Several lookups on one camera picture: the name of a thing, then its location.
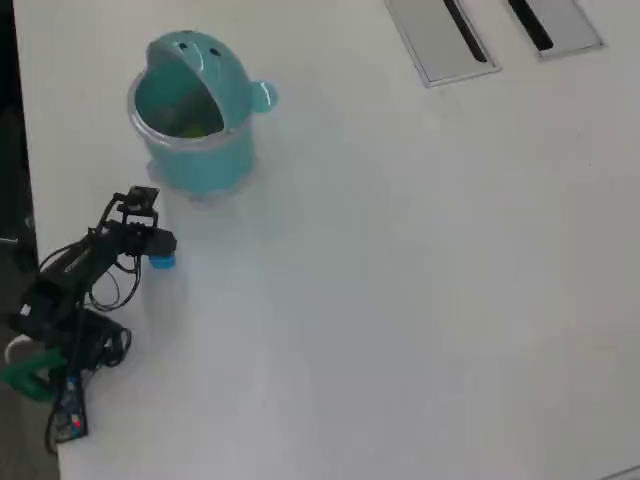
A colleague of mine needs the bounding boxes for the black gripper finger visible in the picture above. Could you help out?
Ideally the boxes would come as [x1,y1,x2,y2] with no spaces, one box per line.
[149,228,178,258]

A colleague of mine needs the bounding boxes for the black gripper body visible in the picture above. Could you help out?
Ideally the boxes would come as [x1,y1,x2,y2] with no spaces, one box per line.
[117,219,162,259]

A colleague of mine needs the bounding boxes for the teal whale-shaped bin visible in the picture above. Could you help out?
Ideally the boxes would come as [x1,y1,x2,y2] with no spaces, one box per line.
[125,30,279,211]

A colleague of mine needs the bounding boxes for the green table clamp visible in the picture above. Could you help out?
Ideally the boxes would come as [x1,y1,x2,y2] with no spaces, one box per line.
[0,348,66,401]

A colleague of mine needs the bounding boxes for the blue controller circuit board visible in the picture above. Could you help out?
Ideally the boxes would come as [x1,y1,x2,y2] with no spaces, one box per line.
[49,372,90,444]

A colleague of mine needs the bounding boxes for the thin black wire bundle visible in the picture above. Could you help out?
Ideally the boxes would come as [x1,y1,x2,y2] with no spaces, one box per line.
[37,239,147,311]

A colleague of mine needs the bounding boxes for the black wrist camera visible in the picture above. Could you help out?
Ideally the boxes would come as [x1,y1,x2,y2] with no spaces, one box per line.
[112,185,161,226]

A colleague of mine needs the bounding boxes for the wide silver cable grommet plate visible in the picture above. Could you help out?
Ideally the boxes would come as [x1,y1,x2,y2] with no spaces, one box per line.
[383,0,502,89]

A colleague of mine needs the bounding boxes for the narrow silver cable grommet plate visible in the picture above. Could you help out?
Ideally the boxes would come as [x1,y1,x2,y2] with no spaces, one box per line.
[507,0,607,61]

